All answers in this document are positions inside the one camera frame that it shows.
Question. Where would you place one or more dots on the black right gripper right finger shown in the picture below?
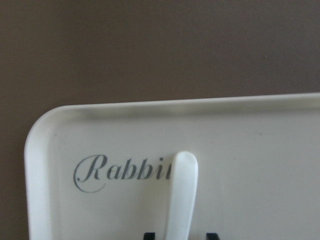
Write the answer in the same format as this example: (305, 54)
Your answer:
(212, 236)

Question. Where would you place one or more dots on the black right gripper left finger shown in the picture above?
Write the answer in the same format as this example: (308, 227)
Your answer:
(149, 236)

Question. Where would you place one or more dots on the cream rabbit tray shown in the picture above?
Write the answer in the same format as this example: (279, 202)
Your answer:
(102, 171)

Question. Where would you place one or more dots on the white ceramic spoon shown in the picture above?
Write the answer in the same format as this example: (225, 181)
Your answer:
(182, 195)

